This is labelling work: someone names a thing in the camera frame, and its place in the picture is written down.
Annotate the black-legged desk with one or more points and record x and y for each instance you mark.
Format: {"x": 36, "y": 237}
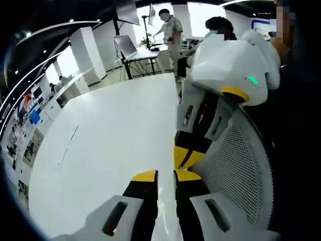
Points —
{"x": 143, "y": 54}

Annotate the black stand with panel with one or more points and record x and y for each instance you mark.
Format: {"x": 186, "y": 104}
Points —
{"x": 128, "y": 11}

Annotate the computer monitor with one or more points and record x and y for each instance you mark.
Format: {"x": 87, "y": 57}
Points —
{"x": 126, "y": 46}

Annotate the white mesh office chair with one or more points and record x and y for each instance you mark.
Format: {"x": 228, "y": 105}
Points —
{"x": 238, "y": 163}

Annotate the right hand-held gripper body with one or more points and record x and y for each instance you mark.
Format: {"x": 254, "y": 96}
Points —
{"x": 225, "y": 62}

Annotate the blue box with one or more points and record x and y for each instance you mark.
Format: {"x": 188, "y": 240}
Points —
{"x": 35, "y": 116}

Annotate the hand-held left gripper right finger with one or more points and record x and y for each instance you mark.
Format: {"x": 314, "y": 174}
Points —
{"x": 200, "y": 221}

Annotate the person's dark clothing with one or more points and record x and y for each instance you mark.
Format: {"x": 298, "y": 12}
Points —
{"x": 288, "y": 125}

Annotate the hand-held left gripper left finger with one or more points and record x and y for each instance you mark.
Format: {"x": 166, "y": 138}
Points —
{"x": 107, "y": 221}

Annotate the long white counter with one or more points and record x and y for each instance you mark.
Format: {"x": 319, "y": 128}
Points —
{"x": 72, "y": 88}

